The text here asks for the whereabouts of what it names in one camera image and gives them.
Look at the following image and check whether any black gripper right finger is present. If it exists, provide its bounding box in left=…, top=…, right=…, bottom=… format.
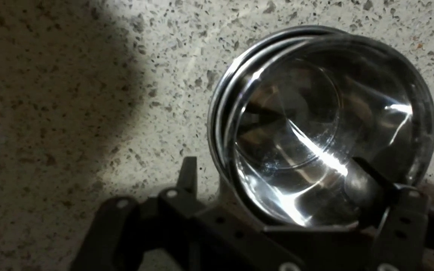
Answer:
left=351, top=155, right=434, bottom=271

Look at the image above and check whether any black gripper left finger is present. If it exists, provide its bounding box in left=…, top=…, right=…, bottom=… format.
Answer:
left=68, top=155, right=218, bottom=271

